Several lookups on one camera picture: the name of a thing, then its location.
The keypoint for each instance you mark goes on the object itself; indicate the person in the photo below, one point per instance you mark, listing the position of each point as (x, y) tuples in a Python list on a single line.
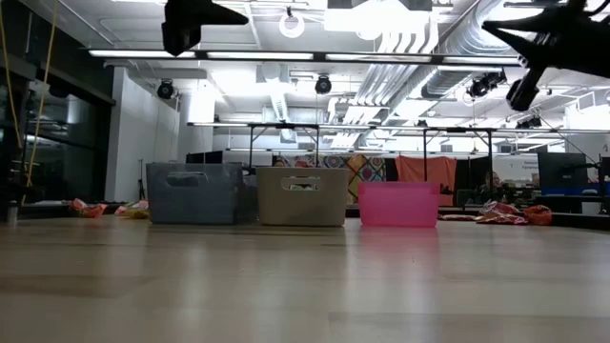
[(491, 183)]

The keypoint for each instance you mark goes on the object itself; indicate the grey-blue plastic bin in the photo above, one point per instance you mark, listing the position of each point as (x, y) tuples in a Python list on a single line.
[(195, 205)]

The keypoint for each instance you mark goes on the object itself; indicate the black ceiling spot lamp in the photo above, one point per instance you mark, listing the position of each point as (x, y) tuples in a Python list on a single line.
[(165, 90), (477, 88), (496, 77), (530, 122), (323, 86)]

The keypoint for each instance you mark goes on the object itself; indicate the long ceiling light strip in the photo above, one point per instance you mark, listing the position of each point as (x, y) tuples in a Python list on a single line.
[(257, 55)]

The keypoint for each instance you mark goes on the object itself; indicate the black tripod stand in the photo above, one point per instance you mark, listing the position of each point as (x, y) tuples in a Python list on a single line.
[(141, 186)]

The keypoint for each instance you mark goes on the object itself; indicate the black fabric partition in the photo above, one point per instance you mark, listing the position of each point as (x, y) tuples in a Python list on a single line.
[(469, 176)]

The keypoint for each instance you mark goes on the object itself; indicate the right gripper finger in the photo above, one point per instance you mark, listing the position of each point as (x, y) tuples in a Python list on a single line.
[(523, 93), (529, 33)]

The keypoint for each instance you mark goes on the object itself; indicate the yellow candy bag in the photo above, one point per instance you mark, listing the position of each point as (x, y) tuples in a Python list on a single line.
[(137, 212)]

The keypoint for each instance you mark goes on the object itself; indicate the pink plastic bin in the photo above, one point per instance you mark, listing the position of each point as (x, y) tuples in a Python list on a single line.
[(399, 205)]

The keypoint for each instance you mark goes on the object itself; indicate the black computer monitor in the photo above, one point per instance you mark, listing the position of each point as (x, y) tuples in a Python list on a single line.
[(205, 158), (605, 169), (562, 169)]

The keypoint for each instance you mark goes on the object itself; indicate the blue desk panel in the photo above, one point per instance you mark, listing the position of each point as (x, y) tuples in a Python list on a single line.
[(562, 190)]

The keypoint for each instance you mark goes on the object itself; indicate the orange hanging cloth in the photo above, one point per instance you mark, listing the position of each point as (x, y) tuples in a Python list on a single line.
[(419, 169)]

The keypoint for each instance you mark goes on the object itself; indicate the white container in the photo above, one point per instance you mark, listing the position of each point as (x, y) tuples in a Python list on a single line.
[(592, 205)]

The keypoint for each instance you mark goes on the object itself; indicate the grey metal post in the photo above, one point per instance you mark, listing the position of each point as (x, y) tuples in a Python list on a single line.
[(12, 214)]

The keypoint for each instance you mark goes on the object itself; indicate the pink candy bag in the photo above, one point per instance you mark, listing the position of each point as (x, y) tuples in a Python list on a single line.
[(455, 217)]

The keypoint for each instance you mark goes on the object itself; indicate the colourful patterned quilt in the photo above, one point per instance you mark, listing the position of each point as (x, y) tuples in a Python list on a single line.
[(367, 169)]

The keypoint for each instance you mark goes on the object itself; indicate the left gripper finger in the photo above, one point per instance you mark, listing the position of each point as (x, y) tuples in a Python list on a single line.
[(205, 13), (178, 38)]

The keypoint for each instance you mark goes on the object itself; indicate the black metal rig frame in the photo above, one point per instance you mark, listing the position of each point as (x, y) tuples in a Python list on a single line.
[(286, 126), (457, 129)]

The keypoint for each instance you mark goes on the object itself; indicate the beige plastic bin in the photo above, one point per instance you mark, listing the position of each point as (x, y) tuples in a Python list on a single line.
[(302, 207)]

